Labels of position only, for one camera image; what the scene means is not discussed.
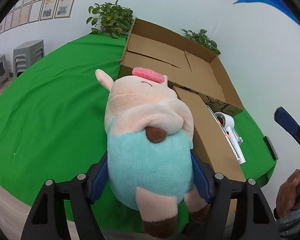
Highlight long brown cardboard box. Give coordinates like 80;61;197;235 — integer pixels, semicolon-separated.
172;86;246;221

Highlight green white medicine box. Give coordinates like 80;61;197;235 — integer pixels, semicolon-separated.
207;106;245;165

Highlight white hair dryer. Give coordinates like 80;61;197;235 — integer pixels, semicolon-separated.
215;112;243;145

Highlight pink pig plush toy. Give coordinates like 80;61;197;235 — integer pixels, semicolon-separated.
95;67;209;238

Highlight person's right hand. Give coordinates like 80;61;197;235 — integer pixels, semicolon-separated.
276;169;300;219

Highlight small black device on table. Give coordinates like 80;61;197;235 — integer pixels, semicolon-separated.
263;136;279;160

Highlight grey jacket sleeve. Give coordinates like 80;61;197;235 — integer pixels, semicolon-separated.
274;208;300;239

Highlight large open cardboard tray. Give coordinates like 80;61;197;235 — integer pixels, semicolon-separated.
118;18;244;116

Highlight right potted green plant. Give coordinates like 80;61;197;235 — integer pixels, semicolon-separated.
181;29;221;55

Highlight potted green plant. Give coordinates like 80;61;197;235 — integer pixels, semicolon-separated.
181;29;221;55
86;0;134;39

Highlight grey plastic stool stack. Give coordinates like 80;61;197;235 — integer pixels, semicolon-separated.
13;40;45;77

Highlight left potted green plant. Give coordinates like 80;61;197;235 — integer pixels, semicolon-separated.
86;0;134;39

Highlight framed certificates on wall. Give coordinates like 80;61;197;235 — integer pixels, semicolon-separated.
0;0;75;34

